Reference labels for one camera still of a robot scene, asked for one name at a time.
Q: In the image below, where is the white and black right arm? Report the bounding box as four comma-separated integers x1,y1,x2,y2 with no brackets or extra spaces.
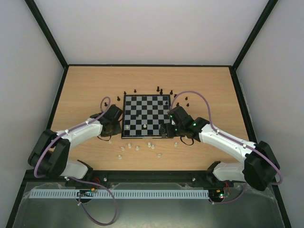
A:
160,116,283,191

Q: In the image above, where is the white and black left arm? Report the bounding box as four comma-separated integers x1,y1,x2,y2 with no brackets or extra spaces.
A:
28,112,122,179

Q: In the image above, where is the black and silver chessboard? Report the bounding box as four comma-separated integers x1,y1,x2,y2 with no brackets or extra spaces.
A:
121,94,171,139

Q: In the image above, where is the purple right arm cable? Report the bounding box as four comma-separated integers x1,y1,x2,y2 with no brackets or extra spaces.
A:
171,90,284,205

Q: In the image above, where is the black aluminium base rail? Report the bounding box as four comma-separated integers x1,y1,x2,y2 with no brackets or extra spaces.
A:
23,170,276,188

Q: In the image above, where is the light blue slotted cable duct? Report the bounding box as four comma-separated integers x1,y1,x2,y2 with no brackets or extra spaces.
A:
29,189,209,199

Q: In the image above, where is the black enclosure frame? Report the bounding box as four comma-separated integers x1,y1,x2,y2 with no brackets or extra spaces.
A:
4,0,293,228

